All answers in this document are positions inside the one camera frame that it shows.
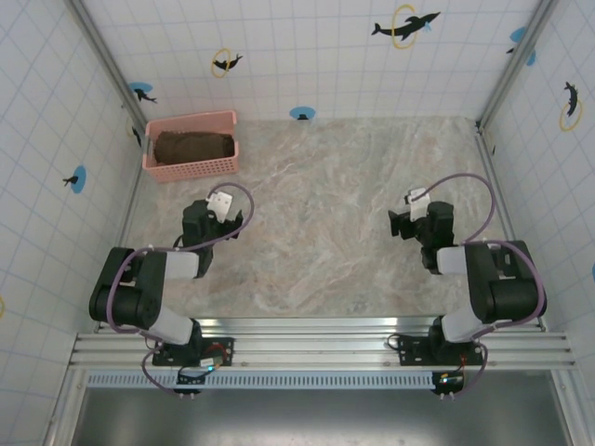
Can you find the brown long pants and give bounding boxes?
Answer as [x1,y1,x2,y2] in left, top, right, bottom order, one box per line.
[153,131,236,166]

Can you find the pink plastic basket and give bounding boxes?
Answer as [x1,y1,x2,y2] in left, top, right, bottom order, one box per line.
[141,110,242,184]

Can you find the blue circle shark sticker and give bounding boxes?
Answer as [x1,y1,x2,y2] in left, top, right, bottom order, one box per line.
[128,82,158,104]

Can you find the grey metal lower panel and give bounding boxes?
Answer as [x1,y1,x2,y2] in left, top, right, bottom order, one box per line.
[46,385,575,446]

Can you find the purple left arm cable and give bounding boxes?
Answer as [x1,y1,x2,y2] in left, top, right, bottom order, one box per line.
[105,183,256,396]

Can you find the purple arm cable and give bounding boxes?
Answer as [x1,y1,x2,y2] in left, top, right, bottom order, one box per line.
[416,173,548,399]
[105,183,256,396]

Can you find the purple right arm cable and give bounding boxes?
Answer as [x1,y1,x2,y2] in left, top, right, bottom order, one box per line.
[416,173,548,399]

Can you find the aluminium side rail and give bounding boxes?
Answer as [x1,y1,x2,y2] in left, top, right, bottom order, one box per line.
[473,124,546,332]
[95,132,157,332]

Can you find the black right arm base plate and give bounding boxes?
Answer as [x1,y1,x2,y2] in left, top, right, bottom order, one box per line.
[397,334,484,368]

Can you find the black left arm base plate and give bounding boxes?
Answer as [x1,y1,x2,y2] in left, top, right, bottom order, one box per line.
[151,334,236,368]

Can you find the aluminium base rail beam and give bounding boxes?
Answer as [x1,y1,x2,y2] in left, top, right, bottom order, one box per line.
[69,318,577,371]

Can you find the left controller board with bracket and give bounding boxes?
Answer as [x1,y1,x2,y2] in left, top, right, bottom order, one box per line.
[175,356,220,400]

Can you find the controller board with bracket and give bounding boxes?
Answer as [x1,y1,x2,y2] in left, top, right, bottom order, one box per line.
[175,356,220,400]
[430,370,467,400]

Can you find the right controller board with bracket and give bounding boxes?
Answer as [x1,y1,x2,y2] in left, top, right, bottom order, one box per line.
[430,370,467,400]

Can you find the small dolphin ring wall sticker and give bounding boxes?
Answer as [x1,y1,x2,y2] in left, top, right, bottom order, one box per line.
[211,46,245,78]

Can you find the white slotted cable duct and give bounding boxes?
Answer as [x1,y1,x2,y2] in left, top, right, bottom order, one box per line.
[86,371,441,389]

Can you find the seahorse yellow ring sticker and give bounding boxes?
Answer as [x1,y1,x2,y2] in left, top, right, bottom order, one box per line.
[559,81,585,133]

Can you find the aluminium corner post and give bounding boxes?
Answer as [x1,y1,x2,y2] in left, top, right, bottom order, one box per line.
[478,0,559,127]
[69,0,154,131]

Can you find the large dolphins ring wall sticker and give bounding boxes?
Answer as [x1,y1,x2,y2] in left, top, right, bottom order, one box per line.
[370,4,442,50]

